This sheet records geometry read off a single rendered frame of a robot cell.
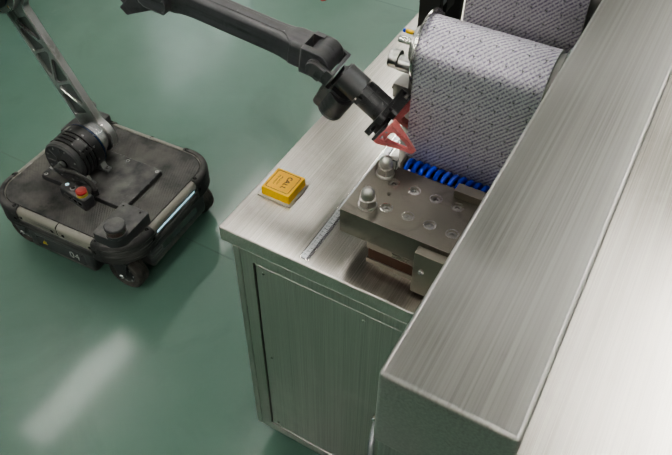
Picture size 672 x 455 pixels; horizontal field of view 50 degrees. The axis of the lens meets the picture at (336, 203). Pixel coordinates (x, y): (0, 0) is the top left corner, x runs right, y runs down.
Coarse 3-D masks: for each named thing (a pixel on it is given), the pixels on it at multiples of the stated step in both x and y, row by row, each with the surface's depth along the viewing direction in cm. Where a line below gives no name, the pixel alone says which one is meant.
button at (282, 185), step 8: (280, 168) 158; (272, 176) 156; (280, 176) 156; (288, 176) 156; (296, 176) 156; (264, 184) 154; (272, 184) 154; (280, 184) 154; (288, 184) 154; (296, 184) 154; (304, 184) 156; (264, 192) 155; (272, 192) 153; (280, 192) 152; (288, 192) 152; (296, 192) 154; (280, 200) 153; (288, 200) 152
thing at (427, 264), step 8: (424, 248) 129; (416, 256) 129; (424, 256) 128; (432, 256) 128; (440, 256) 128; (416, 264) 130; (424, 264) 129; (432, 264) 128; (440, 264) 127; (416, 272) 131; (424, 272) 130; (432, 272) 129; (416, 280) 133; (424, 280) 132; (432, 280) 131; (416, 288) 135; (424, 288) 133
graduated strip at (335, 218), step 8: (384, 152) 165; (392, 152) 165; (376, 160) 163; (352, 192) 156; (344, 200) 154; (336, 216) 151; (328, 224) 149; (336, 224) 149; (320, 232) 148; (328, 232) 148; (312, 240) 146; (320, 240) 146; (312, 248) 144; (304, 256) 143
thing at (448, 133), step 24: (432, 96) 132; (408, 120) 139; (432, 120) 136; (456, 120) 133; (480, 120) 130; (504, 120) 127; (432, 144) 139; (456, 144) 136; (480, 144) 133; (504, 144) 130; (456, 168) 140; (480, 168) 137
